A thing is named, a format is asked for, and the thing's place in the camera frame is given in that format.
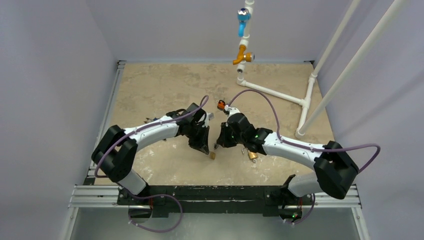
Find blue tap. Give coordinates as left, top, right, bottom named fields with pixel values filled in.
left=237, top=7, right=251, bottom=37

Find white pvc pipe frame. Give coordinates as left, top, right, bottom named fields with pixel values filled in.
left=235, top=0, right=317, bottom=130

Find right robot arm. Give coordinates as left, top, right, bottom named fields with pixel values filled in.
left=216, top=113, right=359, bottom=204

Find brass padlock long shackle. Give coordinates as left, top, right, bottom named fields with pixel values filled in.
left=208, top=151, right=216, bottom=160

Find blue handled pliers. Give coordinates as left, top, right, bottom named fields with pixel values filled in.
left=144, top=117, right=158, bottom=124

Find aluminium frame rail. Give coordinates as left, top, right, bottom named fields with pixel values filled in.
left=83, top=60, right=127, bottom=186

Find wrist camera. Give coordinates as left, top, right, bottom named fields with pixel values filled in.
left=202, top=112, right=214, bottom=128
left=224, top=105, right=240, bottom=117

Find orange tap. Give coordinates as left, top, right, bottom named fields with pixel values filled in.
left=232, top=44, right=255, bottom=65

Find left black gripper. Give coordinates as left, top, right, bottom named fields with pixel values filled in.
left=186, top=123, right=210, bottom=155

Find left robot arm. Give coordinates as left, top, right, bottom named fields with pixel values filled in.
left=91, top=103, right=214, bottom=205

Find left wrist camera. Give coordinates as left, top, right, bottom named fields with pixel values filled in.
left=202, top=112, right=214, bottom=128

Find white diagonal pole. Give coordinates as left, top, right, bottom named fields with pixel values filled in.
left=295, top=0, right=406, bottom=139

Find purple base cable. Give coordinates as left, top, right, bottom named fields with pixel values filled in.
left=124, top=188, right=185, bottom=234

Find orange black padlock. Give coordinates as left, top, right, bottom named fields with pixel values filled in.
left=217, top=99, right=227, bottom=111

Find black base bar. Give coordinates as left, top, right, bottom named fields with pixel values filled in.
left=117, top=182, right=314, bottom=221

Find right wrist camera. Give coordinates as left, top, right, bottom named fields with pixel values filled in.
left=224, top=105, right=240, bottom=117

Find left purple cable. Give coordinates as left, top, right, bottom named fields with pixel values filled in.
left=94, top=95, right=210, bottom=180

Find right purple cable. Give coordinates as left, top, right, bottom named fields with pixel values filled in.
left=227, top=89, right=382, bottom=175

